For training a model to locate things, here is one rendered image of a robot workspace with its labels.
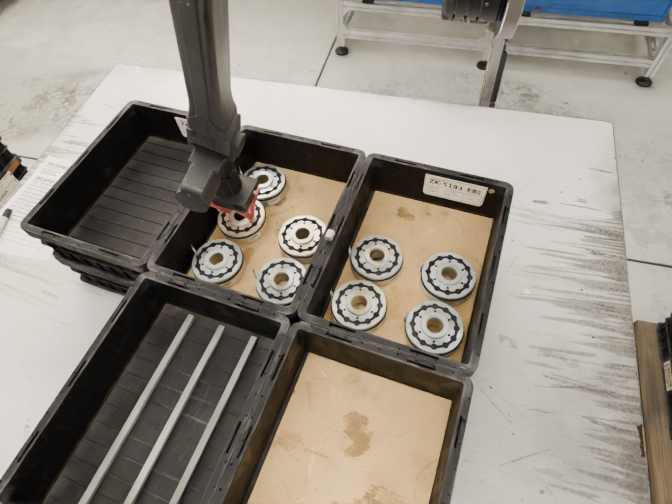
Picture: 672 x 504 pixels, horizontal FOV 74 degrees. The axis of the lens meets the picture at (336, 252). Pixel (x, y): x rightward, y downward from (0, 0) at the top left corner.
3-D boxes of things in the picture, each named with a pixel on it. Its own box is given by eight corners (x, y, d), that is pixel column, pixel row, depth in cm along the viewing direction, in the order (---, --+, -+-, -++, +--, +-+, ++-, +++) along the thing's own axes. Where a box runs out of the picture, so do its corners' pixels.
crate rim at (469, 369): (368, 159, 95) (368, 151, 93) (512, 191, 88) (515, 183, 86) (295, 323, 76) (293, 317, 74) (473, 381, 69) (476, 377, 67)
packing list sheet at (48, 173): (43, 155, 131) (42, 154, 131) (112, 166, 127) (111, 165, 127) (-31, 246, 115) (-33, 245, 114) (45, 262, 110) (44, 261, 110)
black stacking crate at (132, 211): (151, 136, 117) (132, 101, 107) (251, 160, 110) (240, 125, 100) (52, 258, 98) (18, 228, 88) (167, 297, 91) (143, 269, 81)
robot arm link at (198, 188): (247, 128, 71) (195, 107, 71) (219, 184, 66) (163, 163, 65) (242, 169, 82) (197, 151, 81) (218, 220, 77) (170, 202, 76)
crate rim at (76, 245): (135, 106, 109) (130, 98, 107) (243, 131, 102) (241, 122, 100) (23, 234, 89) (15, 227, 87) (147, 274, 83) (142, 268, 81)
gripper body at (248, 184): (246, 211, 84) (235, 187, 78) (200, 198, 87) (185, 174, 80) (260, 185, 87) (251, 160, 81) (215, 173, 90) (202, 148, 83)
